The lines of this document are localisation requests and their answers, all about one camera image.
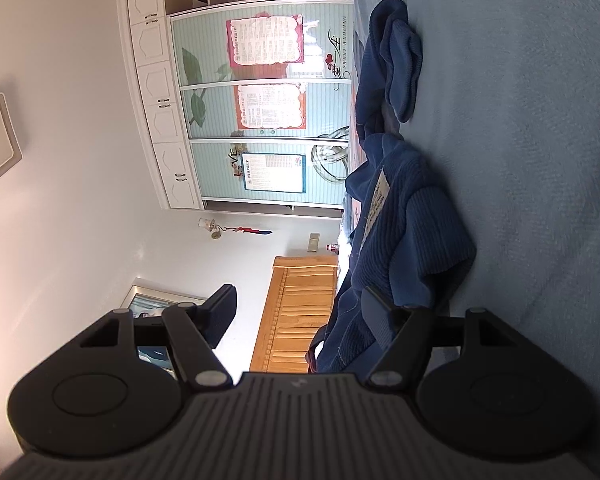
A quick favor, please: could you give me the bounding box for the white wardrobe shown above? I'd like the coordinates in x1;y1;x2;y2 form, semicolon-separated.
115;0;356;211

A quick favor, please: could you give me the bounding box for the wall lamp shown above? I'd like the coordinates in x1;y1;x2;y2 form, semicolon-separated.
197;217;223;240

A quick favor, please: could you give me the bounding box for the pink bordered poster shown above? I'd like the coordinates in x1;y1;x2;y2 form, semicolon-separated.
225;15;306;67

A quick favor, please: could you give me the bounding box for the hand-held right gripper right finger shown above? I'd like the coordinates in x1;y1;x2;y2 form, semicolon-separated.
361;285;526;391

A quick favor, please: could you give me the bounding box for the orange bordered poster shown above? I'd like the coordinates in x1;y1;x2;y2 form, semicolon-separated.
236;82;307;131

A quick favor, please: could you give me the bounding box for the framed wall picture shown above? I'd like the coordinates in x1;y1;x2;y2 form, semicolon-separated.
120;284;208;376

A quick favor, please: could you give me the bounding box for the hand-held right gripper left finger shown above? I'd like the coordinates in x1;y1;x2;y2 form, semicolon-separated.
80;284;238;392

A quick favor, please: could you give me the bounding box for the striped star bedspread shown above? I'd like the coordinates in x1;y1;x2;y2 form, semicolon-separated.
335;0;600;461

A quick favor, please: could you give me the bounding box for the light blue cloth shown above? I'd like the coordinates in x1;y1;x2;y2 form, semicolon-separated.
337;195;362;261

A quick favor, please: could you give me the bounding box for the blue bordered poster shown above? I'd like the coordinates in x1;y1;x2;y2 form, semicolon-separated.
241;152;307;193

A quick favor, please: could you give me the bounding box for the blue knit sweater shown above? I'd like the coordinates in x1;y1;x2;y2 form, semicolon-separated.
307;0;478;376

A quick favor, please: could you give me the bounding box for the wooden headboard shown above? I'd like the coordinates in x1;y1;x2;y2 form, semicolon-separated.
250;255;338;373

